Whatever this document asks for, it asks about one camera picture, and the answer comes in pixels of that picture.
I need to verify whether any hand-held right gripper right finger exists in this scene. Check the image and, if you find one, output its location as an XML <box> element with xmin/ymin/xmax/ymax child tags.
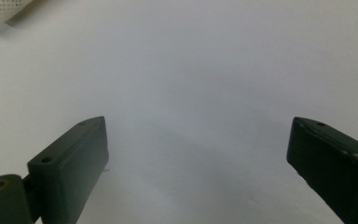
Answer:
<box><xmin>286</xmin><ymin>116</ymin><xmax>358</xmax><ymax>224</ymax></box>

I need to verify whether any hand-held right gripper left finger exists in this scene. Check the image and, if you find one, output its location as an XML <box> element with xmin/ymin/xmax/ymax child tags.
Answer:
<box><xmin>27</xmin><ymin>116</ymin><xmax>110</xmax><ymax>224</ymax></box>

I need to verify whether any white mesh cloth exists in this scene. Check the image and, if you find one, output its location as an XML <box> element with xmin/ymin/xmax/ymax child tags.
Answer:
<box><xmin>0</xmin><ymin>0</ymin><xmax>34</xmax><ymax>23</ymax></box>

